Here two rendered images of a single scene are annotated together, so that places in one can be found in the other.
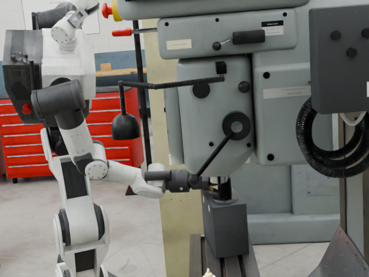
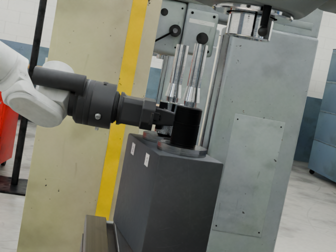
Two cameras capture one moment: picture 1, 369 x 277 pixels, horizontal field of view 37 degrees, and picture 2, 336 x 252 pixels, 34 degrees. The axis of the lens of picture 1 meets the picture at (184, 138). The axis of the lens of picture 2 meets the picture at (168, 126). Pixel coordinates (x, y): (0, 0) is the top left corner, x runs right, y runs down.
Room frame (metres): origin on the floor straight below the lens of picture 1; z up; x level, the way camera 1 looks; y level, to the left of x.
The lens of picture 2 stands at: (0.89, 0.09, 1.23)
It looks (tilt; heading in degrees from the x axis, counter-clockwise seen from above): 6 degrees down; 349
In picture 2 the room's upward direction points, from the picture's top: 11 degrees clockwise
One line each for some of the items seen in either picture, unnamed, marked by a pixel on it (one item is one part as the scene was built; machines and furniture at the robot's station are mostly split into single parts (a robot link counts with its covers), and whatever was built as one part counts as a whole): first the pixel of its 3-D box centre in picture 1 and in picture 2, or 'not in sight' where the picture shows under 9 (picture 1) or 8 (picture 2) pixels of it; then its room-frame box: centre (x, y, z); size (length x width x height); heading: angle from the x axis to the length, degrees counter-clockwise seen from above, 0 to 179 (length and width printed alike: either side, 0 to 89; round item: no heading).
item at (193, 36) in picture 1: (224, 32); not in sight; (1.45, -0.13, 1.68); 0.34 x 0.24 x 0.10; 88
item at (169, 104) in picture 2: not in sight; (171, 104); (1.94, -0.11, 1.17); 0.05 x 0.05 x 0.01
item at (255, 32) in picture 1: (238, 40); not in sight; (1.32, -0.15, 1.66); 0.12 x 0.04 x 0.04; 88
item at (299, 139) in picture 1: (333, 127); not in sight; (1.25, -0.35, 1.45); 0.18 x 0.16 x 0.21; 88
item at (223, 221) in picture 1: (223, 218); (163, 191); (1.89, -0.12, 1.00); 0.22 x 0.12 x 0.20; 8
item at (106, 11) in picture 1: (108, 10); not in sight; (1.47, 0.17, 1.76); 0.04 x 0.03 x 0.04; 178
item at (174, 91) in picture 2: not in sight; (177, 73); (1.94, -0.11, 1.23); 0.03 x 0.03 x 0.11
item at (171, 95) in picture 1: (174, 125); not in sight; (1.46, 0.03, 1.45); 0.04 x 0.04 x 0.21; 88
